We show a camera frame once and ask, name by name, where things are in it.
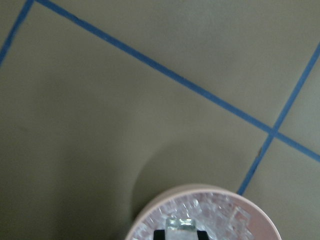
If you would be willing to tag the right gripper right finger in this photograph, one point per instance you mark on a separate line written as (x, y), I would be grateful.
(202, 235)

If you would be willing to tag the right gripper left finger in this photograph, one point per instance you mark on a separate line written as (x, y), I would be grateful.
(159, 234)

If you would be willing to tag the clear ice cube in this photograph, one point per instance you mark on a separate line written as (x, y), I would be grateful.
(180, 229)

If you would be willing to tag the pink bowl of ice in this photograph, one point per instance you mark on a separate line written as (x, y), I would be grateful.
(223, 214)

